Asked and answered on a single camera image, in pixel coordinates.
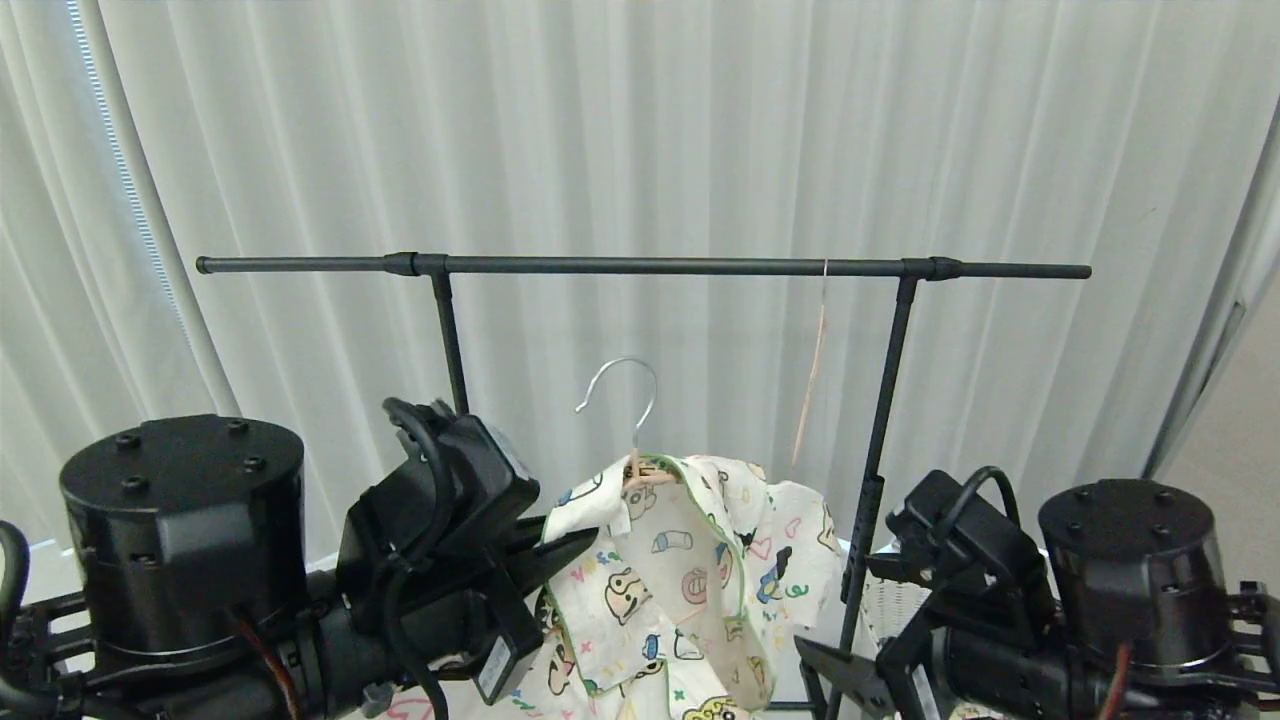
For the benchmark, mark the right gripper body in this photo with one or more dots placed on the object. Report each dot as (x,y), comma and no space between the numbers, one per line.
(1000,680)

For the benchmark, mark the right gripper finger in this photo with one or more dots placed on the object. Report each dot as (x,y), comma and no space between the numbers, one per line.
(855,680)

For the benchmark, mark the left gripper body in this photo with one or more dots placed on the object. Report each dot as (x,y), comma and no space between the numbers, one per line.
(400,640)

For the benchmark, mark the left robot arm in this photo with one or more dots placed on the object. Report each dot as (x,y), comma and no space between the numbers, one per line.
(180,520)

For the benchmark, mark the white laundry basket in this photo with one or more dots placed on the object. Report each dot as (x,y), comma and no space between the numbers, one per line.
(895,600)

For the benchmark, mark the pink clothes hanger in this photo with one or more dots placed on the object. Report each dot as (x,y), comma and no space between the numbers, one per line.
(648,400)
(812,370)

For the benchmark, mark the white curtain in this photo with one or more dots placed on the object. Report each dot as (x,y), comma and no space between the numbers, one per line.
(650,120)

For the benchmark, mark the black clothes rack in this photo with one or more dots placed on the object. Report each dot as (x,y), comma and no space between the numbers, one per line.
(650,266)

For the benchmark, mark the cream printed shirt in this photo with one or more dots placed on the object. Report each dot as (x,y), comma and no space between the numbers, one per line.
(680,580)

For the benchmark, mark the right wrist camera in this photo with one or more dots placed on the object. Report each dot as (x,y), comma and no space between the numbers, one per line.
(980,560)

